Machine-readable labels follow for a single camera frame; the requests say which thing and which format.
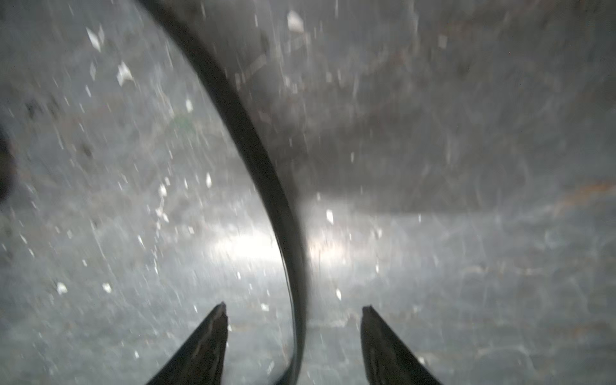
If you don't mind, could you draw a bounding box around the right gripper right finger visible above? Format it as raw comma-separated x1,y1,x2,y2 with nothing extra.
360,306,441,385

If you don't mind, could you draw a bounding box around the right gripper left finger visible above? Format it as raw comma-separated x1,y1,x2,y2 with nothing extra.
147,302,229,385

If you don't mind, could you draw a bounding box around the black belt with silver buckle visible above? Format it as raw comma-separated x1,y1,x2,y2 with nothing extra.
141,1,308,384

